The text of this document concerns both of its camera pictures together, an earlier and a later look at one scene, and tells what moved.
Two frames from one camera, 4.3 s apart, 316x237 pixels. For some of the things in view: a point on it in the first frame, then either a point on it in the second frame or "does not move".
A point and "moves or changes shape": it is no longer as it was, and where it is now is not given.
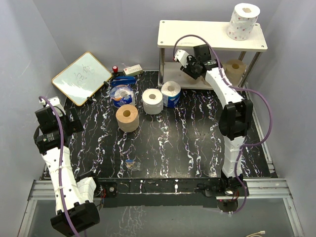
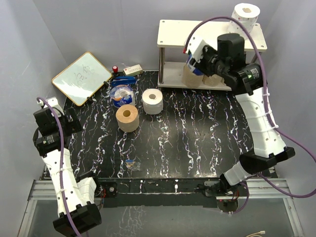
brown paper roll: [188, 80] does not move
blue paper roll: [171, 91] moves or changes shape
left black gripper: [74, 126] does not move
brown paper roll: [200, 83] moves or changes shape
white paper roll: [152, 101] does not move
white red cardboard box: [134, 70] does not move
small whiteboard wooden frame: [81, 79] does not move
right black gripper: [190, 60] -> [207, 51]
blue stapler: [123, 80] does not move
